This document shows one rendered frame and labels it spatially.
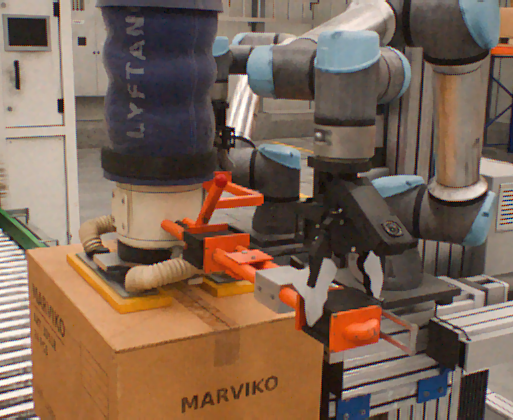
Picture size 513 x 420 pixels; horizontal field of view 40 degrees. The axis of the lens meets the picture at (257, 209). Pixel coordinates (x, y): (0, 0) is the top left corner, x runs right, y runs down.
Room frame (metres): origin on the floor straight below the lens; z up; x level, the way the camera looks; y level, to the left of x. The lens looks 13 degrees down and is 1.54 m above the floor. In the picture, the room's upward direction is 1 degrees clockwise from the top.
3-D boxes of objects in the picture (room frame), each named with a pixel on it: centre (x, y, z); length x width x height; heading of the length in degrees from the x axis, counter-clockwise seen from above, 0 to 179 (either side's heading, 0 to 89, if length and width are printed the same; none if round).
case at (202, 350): (1.35, 0.20, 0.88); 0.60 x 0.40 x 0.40; 31
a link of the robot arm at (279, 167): (1.91, -0.05, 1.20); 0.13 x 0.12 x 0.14; 78
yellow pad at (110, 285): (1.31, 0.28, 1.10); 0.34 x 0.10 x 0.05; 31
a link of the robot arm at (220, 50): (1.73, 0.11, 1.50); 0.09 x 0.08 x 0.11; 168
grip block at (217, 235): (1.14, 0.07, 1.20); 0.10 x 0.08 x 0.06; 121
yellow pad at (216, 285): (1.41, 0.12, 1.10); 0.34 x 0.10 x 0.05; 31
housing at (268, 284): (0.96, -0.04, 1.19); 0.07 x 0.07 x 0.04; 31
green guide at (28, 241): (3.10, 0.97, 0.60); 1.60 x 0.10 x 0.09; 33
